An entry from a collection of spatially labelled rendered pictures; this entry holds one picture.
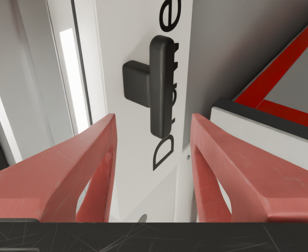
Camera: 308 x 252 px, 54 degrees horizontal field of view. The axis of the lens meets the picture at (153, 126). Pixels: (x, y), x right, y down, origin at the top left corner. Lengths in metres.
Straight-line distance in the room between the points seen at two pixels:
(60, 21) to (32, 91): 0.04
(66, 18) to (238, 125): 0.24
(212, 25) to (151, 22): 0.14
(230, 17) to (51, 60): 0.26
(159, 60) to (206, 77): 0.21
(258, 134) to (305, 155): 0.05
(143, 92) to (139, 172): 0.10
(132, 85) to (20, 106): 0.07
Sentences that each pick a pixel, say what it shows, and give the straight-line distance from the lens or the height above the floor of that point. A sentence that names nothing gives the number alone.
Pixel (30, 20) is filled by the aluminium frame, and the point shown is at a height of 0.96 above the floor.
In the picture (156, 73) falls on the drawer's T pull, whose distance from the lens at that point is 0.19.
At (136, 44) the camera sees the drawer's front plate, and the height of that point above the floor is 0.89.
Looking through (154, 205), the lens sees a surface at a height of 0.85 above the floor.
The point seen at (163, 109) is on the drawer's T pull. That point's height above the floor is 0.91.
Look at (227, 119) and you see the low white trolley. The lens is 0.37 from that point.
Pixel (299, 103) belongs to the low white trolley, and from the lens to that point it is 0.44.
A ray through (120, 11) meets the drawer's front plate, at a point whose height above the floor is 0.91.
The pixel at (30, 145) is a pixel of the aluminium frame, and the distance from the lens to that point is 0.20.
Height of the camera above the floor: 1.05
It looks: 40 degrees down
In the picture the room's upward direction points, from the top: 129 degrees counter-clockwise
